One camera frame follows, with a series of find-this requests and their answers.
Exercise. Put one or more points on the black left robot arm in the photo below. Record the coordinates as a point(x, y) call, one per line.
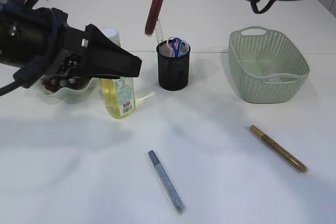
point(17, 35)

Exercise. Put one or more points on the blue scissors with sheath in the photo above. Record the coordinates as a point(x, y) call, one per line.
point(180, 46)

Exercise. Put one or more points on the gold glitter marker pen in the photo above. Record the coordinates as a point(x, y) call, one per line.
point(279, 150)

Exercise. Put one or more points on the purple artificial grape bunch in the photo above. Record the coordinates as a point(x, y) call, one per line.
point(55, 83)

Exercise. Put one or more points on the green plastic woven basket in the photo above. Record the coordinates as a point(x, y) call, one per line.
point(248, 48)

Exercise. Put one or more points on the pale green wavy glass plate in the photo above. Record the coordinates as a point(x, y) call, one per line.
point(65, 94)

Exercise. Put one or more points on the red glitter marker pen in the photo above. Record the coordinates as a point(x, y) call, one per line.
point(153, 16)

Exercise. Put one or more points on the yellow tea drink bottle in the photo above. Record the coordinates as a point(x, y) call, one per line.
point(118, 96)

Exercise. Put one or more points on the pink scissors purple sheath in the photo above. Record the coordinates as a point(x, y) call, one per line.
point(168, 49)

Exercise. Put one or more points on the silver glitter marker pen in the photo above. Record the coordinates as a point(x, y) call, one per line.
point(166, 182)

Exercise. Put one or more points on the black mesh pen holder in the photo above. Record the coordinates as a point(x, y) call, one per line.
point(173, 73)

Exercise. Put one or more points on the clear plastic sheet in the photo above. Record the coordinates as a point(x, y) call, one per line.
point(270, 73)

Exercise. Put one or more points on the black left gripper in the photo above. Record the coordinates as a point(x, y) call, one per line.
point(58, 50)

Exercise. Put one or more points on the clear plastic ruler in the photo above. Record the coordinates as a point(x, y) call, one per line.
point(159, 32)

